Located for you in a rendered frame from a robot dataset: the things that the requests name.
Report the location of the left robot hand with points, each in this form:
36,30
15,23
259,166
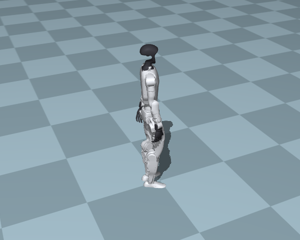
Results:
138,118

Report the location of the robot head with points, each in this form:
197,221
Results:
148,50

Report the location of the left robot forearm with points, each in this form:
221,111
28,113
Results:
141,100

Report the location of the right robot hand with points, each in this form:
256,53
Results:
158,134

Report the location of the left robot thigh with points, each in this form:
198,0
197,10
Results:
147,144

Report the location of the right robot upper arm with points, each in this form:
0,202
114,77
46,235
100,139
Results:
150,82

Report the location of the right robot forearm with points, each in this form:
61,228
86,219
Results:
156,114

